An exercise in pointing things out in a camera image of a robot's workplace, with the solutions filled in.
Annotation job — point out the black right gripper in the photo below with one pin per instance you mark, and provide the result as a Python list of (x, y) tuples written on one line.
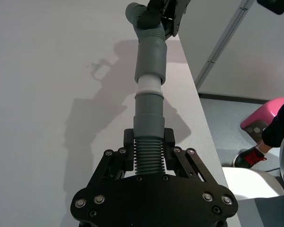
[(176, 14)]

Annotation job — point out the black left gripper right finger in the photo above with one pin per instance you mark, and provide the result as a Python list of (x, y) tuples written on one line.
[(169, 151)]

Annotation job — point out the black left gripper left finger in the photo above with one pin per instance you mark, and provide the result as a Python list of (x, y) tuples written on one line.
[(129, 151)]

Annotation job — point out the white and grey robot body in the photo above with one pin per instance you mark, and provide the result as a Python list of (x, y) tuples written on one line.
[(262, 194)]

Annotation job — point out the white partition with grey rail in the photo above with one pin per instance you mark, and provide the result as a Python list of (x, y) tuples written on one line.
[(246, 47)]

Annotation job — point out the pink stool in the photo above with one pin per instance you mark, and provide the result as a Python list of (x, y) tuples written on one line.
[(260, 118)]

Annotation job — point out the black and red shoe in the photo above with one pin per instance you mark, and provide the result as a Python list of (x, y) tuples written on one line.
[(248, 158)]

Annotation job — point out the person's leg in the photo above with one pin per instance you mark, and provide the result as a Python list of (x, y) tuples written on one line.
[(278, 125)]

